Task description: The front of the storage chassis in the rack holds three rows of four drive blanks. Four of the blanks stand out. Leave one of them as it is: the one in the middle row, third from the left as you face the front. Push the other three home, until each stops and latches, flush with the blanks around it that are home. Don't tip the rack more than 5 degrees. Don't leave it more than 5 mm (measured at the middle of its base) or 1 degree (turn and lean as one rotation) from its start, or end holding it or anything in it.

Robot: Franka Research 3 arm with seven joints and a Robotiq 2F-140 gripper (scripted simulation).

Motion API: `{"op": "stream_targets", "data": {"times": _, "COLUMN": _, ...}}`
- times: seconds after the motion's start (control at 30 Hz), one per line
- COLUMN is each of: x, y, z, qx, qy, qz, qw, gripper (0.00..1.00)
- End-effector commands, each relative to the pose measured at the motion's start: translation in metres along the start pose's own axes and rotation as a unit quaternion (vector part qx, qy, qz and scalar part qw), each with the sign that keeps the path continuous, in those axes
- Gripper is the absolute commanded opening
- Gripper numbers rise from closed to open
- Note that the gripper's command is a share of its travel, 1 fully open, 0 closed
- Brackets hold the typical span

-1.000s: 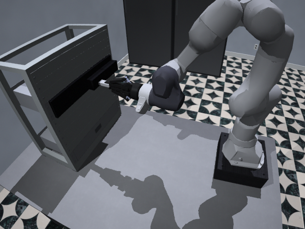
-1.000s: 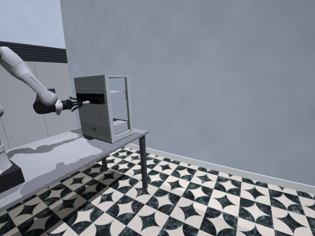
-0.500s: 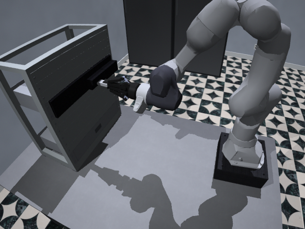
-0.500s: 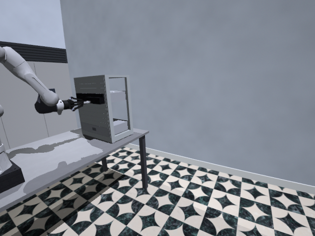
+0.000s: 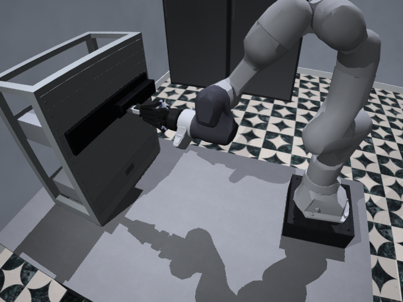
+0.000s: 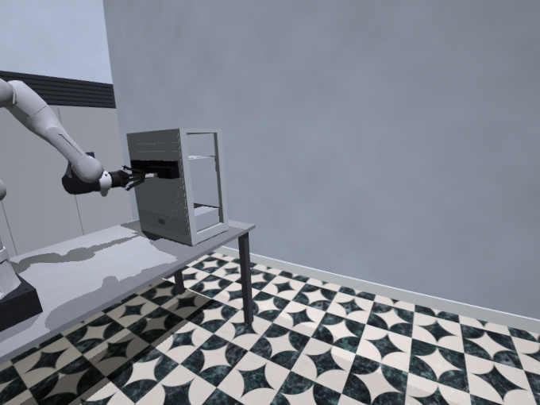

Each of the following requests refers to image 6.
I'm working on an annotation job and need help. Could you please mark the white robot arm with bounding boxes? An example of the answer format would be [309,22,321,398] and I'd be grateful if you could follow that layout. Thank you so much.
[0,79,112,299]

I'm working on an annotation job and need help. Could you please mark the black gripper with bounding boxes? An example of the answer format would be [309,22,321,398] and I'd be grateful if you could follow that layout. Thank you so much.
[108,165,157,191]

